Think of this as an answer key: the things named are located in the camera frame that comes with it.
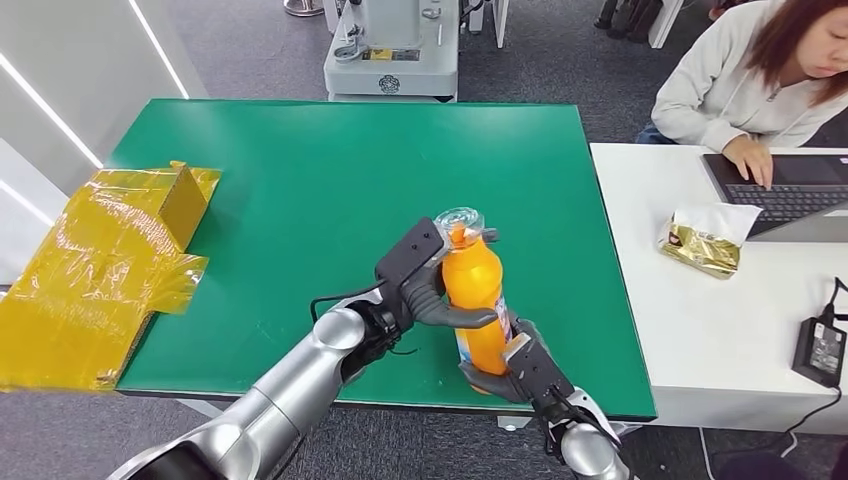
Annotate green table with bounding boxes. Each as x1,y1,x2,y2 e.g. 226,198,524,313
105,99,658,422

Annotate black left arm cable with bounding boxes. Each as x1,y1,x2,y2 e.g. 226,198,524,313
309,280,387,326

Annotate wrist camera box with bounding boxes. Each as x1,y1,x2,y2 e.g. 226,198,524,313
503,333,576,415
374,217,446,287

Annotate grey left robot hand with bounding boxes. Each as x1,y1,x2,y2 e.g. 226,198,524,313
397,260,500,331

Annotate person's hand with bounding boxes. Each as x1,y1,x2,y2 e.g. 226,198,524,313
722,134,775,191

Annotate yellow taped cardboard box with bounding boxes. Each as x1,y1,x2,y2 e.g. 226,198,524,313
0,160,223,393

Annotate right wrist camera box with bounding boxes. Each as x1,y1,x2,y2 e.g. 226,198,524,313
503,333,576,415

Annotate orange juice bottle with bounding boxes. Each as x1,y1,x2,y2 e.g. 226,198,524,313
433,206,515,396

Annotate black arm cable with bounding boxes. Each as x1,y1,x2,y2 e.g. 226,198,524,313
309,280,387,326
541,397,598,460

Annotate white panel leg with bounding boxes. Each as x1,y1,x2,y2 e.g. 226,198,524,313
466,0,510,48

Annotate black power adapter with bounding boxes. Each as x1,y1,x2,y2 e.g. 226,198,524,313
792,316,848,390

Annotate dark laptop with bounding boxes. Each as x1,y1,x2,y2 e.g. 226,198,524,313
700,152,848,244

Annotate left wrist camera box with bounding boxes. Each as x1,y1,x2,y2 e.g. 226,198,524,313
374,217,446,287

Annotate black adapter cable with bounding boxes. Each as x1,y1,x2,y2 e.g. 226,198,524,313
698,276,848,480

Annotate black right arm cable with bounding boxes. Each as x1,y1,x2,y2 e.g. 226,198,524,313
541,397,598,460

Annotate white furniture leg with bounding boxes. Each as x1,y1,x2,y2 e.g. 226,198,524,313
647,0,685,49

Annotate white desk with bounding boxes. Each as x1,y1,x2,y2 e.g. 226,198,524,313
589,142,848,437

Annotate gold tissue pack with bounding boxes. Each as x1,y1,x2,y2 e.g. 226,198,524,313
655,202,764,281

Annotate person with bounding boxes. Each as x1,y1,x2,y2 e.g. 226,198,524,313
635,0,848,191

